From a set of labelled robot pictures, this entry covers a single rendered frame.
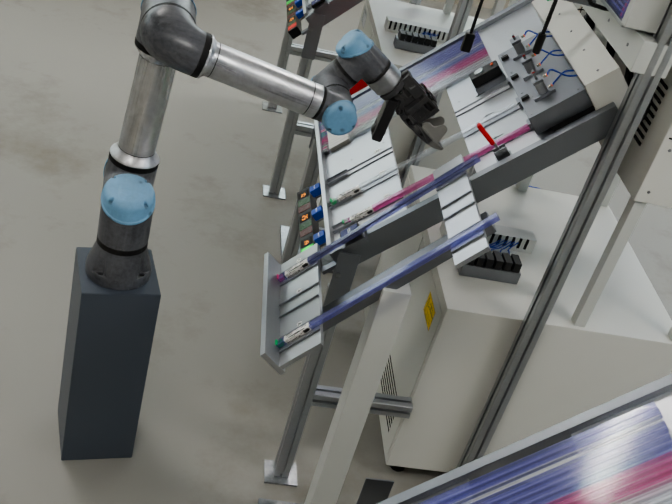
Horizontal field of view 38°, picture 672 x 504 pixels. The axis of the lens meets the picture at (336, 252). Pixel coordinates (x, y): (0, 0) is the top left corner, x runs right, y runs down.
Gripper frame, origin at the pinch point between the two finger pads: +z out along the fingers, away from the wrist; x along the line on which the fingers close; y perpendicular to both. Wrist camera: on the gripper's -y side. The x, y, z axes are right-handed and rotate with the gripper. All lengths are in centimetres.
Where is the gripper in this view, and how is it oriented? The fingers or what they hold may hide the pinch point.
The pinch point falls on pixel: (436, 145)
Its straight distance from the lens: 235.0
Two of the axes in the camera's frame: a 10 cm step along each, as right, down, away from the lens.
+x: -0.6, -5.8, 8.2
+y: 7.5, -5.7, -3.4
